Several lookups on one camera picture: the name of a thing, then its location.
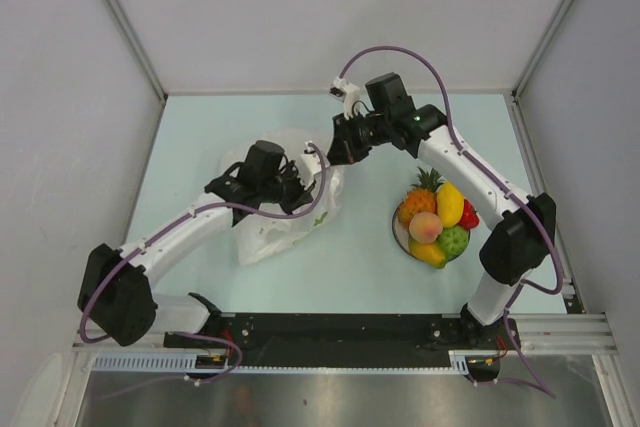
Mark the orange pink fake peach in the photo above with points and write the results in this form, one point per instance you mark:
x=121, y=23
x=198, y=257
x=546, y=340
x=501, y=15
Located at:
x=425, y=227

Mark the orange fake pineapple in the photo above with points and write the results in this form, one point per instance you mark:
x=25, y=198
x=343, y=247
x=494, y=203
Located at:
x=421, y=197

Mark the aluminium corner post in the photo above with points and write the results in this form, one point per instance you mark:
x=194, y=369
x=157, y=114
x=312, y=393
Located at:
x=123, y=24
x=550, y=32

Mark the round printed plate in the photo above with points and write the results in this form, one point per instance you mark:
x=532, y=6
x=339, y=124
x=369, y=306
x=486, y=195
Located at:
x=401, y=235

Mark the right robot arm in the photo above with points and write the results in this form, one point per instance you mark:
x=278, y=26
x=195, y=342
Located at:
x=522, y=226

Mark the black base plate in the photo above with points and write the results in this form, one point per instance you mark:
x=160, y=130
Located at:
x=262, y=334

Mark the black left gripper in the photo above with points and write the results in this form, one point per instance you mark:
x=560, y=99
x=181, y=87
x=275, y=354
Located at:
x=302, y=196

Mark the green fake fruit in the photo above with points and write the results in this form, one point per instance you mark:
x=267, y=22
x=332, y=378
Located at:
x=454, y=241

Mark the red fake pepper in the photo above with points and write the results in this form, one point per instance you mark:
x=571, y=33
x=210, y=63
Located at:
x=469, y=219

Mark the left aluminium corner post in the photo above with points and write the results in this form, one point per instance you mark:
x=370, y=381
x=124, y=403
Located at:
x=123, y=24

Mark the white plastic bag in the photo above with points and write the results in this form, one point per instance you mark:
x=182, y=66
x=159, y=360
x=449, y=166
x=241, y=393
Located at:
x=259, y=237

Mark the right aluminium corner post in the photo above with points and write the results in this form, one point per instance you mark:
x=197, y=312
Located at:
x=550, y=32

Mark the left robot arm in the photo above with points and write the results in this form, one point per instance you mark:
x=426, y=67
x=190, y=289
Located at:
x=117, y=298

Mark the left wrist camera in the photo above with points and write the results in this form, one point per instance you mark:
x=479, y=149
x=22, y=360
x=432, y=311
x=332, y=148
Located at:
x=312, y=165

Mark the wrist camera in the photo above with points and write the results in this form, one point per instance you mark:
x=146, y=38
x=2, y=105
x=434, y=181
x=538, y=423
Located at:
x=347, y=93
x=312, y=165

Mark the yellow fake mango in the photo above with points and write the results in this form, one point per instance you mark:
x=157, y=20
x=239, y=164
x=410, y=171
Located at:
x=450, y=205

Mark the orange green fake papaya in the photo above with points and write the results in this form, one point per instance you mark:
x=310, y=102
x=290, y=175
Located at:
x=429, y=253

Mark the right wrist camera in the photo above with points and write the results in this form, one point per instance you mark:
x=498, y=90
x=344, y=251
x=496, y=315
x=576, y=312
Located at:
x=347, y=93

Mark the white slotted cable duct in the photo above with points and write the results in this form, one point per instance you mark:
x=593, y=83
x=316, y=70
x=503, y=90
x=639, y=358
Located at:
x=206, y=364

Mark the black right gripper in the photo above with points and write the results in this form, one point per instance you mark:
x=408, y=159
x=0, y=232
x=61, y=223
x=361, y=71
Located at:
x=344, y=149

